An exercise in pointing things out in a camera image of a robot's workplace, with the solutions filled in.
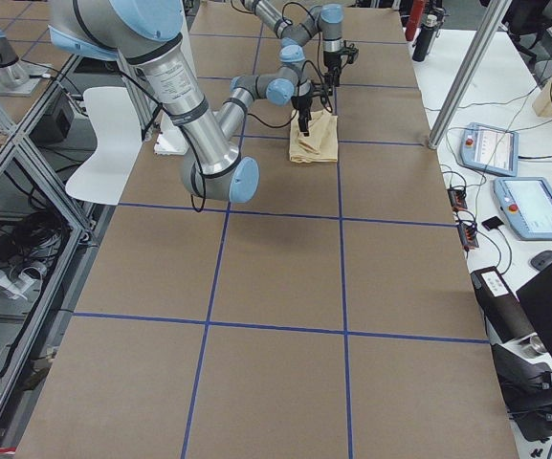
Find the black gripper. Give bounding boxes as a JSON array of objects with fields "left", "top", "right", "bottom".
[
  {"left": 322, "top": 49, "right": 342, "bottom": 87},
  {"left": 292, "top": 83, "right": 314, "bottom": 137}
]

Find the cream long-sleeve printed shirt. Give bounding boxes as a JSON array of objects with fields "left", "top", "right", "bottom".
[{"left": 289, "top": 110, "right": 339, "bottom": 164}]

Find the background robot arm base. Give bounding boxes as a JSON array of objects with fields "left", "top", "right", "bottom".
[{"left": 0, "top": 29, "right": 48, "bottom": 97}]

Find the red fire extinguisher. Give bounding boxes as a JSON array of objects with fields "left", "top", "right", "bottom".
[{"left": 405, "top": 0, "right": 427, "bottom": 42}]

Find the upper orange circuit board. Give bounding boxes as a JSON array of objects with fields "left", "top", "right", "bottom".
[{"left": 447, "top": 187, "right": 468, "bottom": 211}]

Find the orange circuit board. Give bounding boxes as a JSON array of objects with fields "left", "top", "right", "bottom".
[
  {"left": 447, "top": 187, "right": 468, "bottom": 211},
  {"left": 456, "top": 220, "right": 479, "bottom": 251}
]

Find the far teach pendant tablet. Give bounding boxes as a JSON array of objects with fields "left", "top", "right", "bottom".
[{"left": 459, "top": 122, "right": 519, "bottom": 177}]

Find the teach pendant tablet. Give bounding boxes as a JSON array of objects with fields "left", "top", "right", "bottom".
[
  {"left": 493, "top": 177, "right": 552, "bottom": 241},
  {"left": 459, "top": 122, "right": 519, "bottom": 177}
]

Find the white plastic chair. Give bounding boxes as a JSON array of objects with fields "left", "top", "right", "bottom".
[{"left": 65, "top": 86, "right": 143, "bottom": 206}]

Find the black office chair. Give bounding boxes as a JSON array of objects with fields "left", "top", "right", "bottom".
[{"left": 502, "top": 0, "right": 552, "bottom": 63}]

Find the lower orange circuit board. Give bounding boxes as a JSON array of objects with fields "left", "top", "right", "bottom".
[{"left": 456, "top": 220, "right": 479, "bottom": 251}]

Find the small black square pad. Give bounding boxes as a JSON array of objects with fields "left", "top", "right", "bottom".
[{"left": 481, "top": 216, "right": 503, "bottom": 230}]

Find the near teach pendant tablet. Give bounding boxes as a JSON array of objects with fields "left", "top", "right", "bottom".
[{"left": 493, "top": 177, "right": 552, "bottom": 241}]

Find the black computer mouse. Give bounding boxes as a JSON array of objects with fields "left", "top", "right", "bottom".
[{"left": 530, "top": 250, "right": 552, "bottom": 272}]

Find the dark box with label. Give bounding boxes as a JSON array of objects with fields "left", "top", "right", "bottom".
[{"left": 470, "top": 267, "right": 535, "bottom": 342}]

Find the white power strip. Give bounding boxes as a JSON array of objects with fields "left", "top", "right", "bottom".
[{"left": 0, "top": 270, "right": 39, "bottom": 300}]

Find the metal cup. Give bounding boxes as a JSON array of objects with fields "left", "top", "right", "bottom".
[{"left": 522, "top": 334, "right": 547, "bottom": 358}]

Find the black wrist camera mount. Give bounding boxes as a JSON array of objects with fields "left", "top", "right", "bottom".
[{"left": 312, "top": 82, "right": 333, "bottom": 105}]

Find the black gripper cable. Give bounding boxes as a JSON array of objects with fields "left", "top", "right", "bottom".
[{"left": 112, "top": 56, "right": 337, "bottom": 214}]

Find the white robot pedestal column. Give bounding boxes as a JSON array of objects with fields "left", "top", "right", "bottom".
[{"left": 154, "top": 114, "right": 189, "bottom": 156}]

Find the aluminium frame post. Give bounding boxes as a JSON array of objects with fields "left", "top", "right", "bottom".
[{"left": 427, "top": 0, "right": 511, "bottom": 150}]

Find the aluminium table frame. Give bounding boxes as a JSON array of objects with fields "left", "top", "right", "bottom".
[{"left": 0, "top": 51, "right": 110, "bottom": 447}]

